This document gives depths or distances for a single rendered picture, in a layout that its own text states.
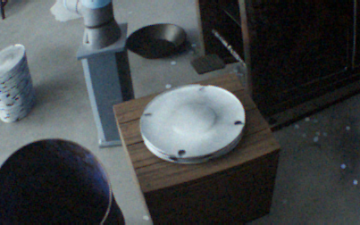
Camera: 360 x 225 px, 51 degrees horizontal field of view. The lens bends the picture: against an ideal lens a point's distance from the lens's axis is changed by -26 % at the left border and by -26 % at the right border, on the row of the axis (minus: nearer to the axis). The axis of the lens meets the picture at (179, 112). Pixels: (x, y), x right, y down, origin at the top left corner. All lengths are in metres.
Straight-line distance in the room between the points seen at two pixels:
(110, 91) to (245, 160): 0.63
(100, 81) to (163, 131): 0.42
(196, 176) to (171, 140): 0.13
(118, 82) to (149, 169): 0.48
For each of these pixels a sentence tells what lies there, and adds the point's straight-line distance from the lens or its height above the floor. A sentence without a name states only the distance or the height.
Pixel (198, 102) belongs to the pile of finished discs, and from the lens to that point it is 1.42.
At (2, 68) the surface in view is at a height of 0.31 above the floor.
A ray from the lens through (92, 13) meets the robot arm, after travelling 1.56.
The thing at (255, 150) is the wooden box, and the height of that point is 0.35.
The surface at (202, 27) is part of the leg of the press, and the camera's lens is 2.11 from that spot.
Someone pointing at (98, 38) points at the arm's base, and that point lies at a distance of 1.60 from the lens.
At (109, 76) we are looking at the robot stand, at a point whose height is 0.33.
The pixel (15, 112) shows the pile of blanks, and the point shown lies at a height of 0.05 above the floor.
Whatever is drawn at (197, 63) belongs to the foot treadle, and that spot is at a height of 0.16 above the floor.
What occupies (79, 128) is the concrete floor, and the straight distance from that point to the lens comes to 2.01.
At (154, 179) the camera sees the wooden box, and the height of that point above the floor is 0.35.
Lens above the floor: 1.29
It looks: 41 degrees down
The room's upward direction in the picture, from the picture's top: 8 degrees counter-clockwise
